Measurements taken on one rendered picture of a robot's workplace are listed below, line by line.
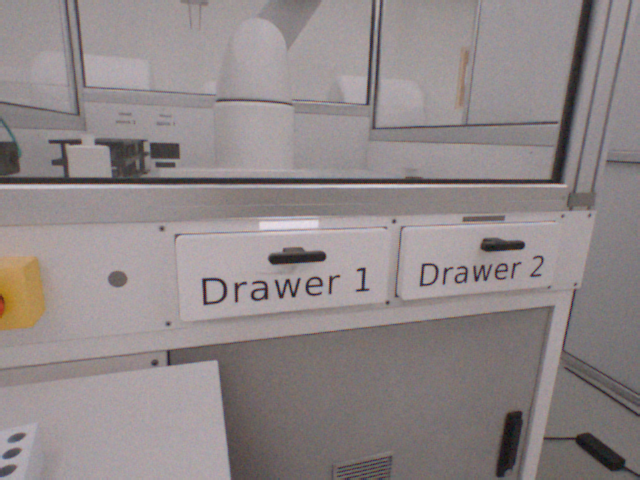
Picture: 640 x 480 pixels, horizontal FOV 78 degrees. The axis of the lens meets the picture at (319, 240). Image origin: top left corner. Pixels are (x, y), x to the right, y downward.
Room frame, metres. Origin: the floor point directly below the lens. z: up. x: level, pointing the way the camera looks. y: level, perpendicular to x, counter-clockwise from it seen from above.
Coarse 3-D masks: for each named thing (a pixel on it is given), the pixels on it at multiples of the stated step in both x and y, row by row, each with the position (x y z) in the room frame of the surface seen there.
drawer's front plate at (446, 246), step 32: (512, 224) 0.62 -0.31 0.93; (544, 224) 0.64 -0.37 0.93; (416, 256) 0.56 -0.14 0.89; (448, 256) 0.58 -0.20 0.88; (480, 256) 0.60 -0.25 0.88; (512, 256) 0.62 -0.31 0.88; (544, 256) 0.64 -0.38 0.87; (416, 288) 0.57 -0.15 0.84; (448, 288) 0.58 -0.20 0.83; (480, 288) 0.60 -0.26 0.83; (512, 288) 0.62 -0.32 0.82
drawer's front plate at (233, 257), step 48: (192, 240) 0.47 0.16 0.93; (240, 240) 0.49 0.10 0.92; (288, 240) 0.51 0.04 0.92; (336, 240) 0.53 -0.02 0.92; (384, 240) 0.55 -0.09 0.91; (192, 288) 0.47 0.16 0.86; (240, 288) 0.49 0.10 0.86; (288, 288) 0.51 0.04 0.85; (336, 288) 0.53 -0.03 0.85; (384, 288) 0.55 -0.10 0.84
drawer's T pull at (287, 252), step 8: (288, 248) 0.50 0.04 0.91; (296, 248) 0.50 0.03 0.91; (272, 256) 0.46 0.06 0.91; (280, 256) 0.47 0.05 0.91; (288, 256) 0.47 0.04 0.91; (296, 256) 0.47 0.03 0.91; (304, 256) 0.47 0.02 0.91; (312, 256) 0.48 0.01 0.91; (320, 256) 0.48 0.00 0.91; (272, 264) 0.46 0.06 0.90
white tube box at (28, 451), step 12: (0, 432) 0.29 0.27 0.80; (12, 432) 0.29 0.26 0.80; (24, 432) 0.29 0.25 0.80; (36, 432) 0.29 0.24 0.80; (0, 444) 0.27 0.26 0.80; (12, 444) 0.27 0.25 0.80; (24, 444) 0.27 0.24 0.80; (36, 444) 0.28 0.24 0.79; (0, 456) 0.26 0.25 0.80; (12, 456) 0.27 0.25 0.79; (24, 456) 0.26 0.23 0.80; (36, 456) 0.28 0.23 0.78; (0, 468) 0.25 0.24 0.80; (12, 468) 0.25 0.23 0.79; (24, 468) 0.25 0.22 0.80; (36, 468) 0.27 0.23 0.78
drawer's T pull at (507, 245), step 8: (488, 240) 0.59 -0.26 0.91; (496, 240) 0.58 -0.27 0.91; (504, 240) 0.58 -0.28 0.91; (512, 240) 0.58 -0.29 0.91; (520, 240) 0.58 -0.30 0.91; (480, 248) 0.57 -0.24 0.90; (488, 248) 0.56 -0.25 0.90; (496, 248) 0.56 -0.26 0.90; (504, 248) 0.57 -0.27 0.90; (512, 248) 0.57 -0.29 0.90; (520, 248) 0.58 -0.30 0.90
